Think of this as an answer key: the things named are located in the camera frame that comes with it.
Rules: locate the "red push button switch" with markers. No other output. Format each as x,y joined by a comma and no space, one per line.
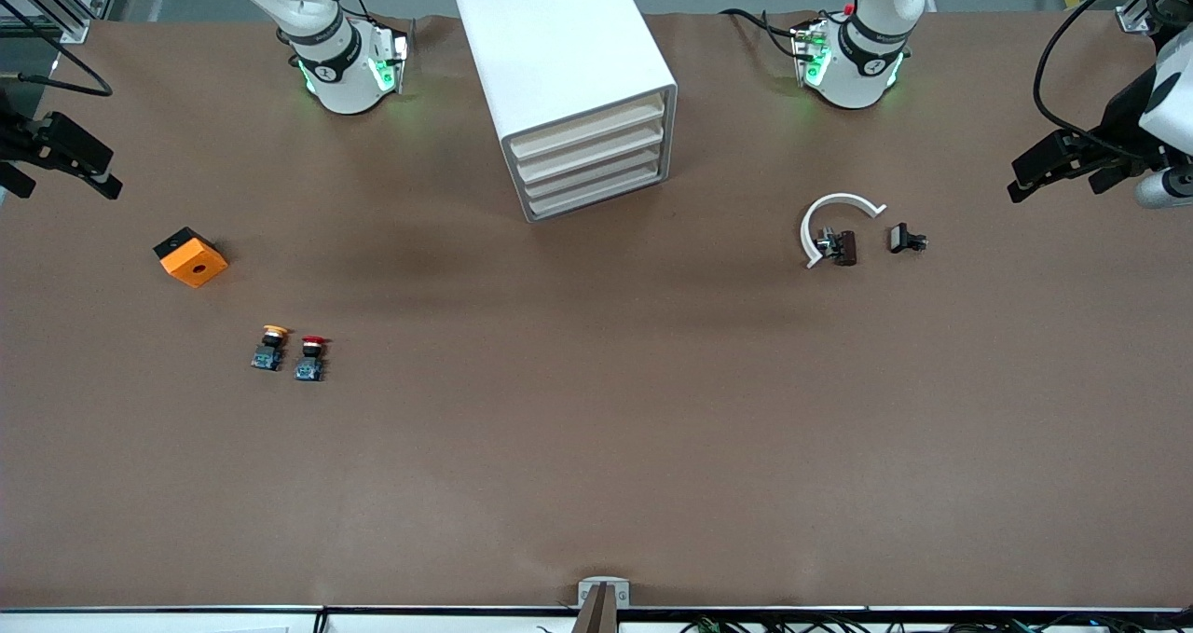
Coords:
309,364

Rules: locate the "white curved plastic part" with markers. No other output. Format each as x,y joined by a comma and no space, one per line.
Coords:
843,199

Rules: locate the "small dark brown part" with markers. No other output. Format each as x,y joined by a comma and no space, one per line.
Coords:
843,247

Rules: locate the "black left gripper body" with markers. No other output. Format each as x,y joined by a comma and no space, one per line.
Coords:
1121,122

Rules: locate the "small black clip part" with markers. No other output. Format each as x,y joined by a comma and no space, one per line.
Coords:
902,239

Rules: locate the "white drawer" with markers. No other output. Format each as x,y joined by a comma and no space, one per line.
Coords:
587,193
587,172
587,128
587,151

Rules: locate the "orange box with black base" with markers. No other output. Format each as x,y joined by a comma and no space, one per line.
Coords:
194,262

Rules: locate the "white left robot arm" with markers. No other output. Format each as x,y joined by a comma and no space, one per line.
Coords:
853,83

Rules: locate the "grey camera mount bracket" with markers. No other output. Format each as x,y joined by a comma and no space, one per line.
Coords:
604,594

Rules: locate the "yellow push button switch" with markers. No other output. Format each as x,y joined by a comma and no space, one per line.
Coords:
268,353

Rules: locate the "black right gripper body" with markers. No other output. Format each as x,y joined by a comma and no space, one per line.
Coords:
19,139

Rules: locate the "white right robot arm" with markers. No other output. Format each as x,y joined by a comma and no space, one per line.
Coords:
335,88

